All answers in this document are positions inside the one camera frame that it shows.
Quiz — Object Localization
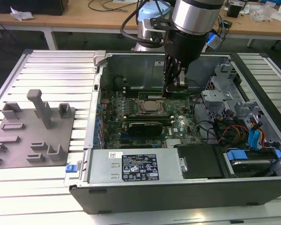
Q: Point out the black looped wire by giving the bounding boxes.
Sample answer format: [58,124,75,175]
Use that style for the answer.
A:
[192,93,217,144]

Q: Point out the grey power supply unit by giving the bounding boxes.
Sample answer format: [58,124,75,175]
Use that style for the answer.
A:
[87,148,186,185]

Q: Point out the wooden desk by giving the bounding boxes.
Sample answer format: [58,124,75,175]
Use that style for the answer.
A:
[0,0,281,36]

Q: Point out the open black PC case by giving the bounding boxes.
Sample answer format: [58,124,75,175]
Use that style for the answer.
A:
[64,50,281,215]

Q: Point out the crumpled white paper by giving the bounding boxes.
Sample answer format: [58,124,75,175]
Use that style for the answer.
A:
[10,6,35,22]

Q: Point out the silver CPU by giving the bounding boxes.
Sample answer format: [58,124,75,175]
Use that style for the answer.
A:
[143,100,159,111]

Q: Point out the blue flat data wire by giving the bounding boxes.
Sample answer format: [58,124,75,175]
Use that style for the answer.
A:
[247,119,265,152]

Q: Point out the black RAM slot bank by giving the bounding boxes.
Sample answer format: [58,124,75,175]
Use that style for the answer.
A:
[122,113,176,125]
[123,85,167,98]

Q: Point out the hard disk in blue carrier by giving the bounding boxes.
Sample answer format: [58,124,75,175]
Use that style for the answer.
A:
[223,149,281,178]

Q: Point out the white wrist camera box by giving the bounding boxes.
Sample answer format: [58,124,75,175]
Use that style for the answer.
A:
[141,19,167,45]

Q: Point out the orange and red wires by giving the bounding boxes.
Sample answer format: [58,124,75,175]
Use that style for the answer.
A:
[221,125,248,144]

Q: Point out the clear plastic bag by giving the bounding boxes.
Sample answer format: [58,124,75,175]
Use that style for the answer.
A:
[250,1,281,23]

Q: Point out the black plastic shroud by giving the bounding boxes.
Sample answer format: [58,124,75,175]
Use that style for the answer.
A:
[174,143,223,180]

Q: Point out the grey parts rack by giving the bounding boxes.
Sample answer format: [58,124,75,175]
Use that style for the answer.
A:
[0,89,76,171]

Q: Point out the silver metal drive cage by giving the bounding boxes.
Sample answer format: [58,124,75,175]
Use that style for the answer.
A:
[200,62,266,123]

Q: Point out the green motherboard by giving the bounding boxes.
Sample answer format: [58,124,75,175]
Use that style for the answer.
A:
[99,88,203,150]

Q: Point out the small silver heatsink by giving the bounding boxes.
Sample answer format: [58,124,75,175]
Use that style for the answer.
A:
[165,139,183,148]

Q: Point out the CPU socket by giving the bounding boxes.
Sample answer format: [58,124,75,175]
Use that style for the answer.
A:
[133,97,167,116]

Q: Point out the black graphics card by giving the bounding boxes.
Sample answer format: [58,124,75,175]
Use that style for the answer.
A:
[127,121,164,137]

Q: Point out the green RAM stick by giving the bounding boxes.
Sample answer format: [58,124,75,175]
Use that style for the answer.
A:
[127,87,165,93]
[138,91,191,99]

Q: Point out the black camera cable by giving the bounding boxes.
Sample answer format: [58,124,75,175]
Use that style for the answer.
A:
[119,0,160,46]

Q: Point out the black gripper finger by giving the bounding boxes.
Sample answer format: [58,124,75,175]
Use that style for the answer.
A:
[174,60,187,91]
[163,55,177,98]

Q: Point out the large black box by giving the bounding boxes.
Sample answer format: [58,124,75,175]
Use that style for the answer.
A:
[0,0,69,16]

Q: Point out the small black box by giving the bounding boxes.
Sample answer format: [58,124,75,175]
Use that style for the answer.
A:
[226,3,244,18]

